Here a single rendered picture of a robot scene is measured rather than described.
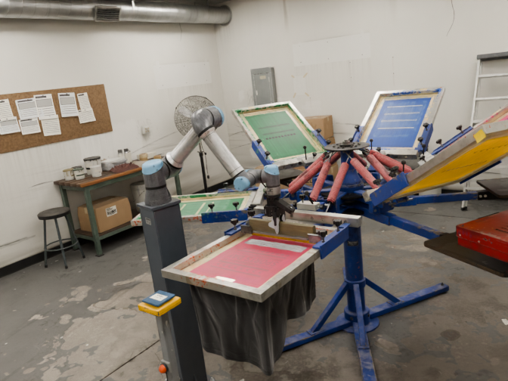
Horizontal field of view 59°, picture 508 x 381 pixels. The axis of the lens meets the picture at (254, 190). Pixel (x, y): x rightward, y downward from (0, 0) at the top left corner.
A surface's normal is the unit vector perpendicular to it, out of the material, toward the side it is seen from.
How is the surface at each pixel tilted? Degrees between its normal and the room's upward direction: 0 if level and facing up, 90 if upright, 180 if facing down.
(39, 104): 89
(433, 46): 90
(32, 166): 90
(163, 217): 90
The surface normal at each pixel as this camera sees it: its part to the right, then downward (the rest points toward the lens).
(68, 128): 0.80, 0.06
